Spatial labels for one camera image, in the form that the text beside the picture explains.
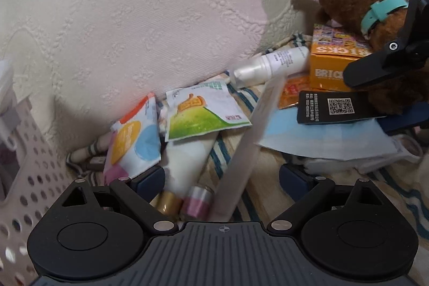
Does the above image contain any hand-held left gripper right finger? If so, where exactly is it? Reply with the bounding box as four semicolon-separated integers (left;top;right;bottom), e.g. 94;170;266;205
266;164;394;235

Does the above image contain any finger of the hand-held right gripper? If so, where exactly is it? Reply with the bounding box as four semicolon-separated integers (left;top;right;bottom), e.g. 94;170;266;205
382;102;429;134
343;45;429;89

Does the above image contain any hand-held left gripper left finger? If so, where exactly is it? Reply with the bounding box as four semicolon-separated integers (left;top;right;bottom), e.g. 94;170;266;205
50;165;179;236

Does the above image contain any long white packet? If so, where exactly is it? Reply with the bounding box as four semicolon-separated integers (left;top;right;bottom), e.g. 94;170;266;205
209;76;287;221

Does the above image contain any white perforated plastic basket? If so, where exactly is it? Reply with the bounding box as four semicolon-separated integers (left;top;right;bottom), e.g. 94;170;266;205
0;60;113;286

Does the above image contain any orange cardboard box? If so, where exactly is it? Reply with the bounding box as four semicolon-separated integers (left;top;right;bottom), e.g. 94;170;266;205
308;23;373;93

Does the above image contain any white tube gold cap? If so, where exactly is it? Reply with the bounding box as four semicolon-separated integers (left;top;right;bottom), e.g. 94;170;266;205
151;132;220;216

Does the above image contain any colourful dotted wipes packet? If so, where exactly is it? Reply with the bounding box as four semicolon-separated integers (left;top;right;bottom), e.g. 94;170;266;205
103;93;162;186

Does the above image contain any blue face mask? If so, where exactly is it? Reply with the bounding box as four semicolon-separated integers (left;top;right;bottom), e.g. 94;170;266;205
254;108;398;161

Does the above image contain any black hang tag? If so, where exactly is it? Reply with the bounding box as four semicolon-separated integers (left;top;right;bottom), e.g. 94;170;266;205
297;90;389;125

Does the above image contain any pink capped tube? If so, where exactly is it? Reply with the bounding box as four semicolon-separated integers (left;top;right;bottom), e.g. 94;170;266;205
180;184;215;220

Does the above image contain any white plastic packaging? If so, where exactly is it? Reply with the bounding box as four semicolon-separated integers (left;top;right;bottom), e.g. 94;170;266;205
302;133;423;174

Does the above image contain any striped fabric roll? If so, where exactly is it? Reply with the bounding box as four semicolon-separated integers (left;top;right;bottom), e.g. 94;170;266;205
66;133;116;169

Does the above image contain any orange packet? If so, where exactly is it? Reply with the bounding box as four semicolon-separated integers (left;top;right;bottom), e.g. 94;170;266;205
278;74;312;110

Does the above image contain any green and white packet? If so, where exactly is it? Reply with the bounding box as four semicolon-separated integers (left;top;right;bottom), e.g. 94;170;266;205
165;80;253;141

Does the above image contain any white plastic bottle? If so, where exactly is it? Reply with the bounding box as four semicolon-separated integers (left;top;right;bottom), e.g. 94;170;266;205
233;46;310;90

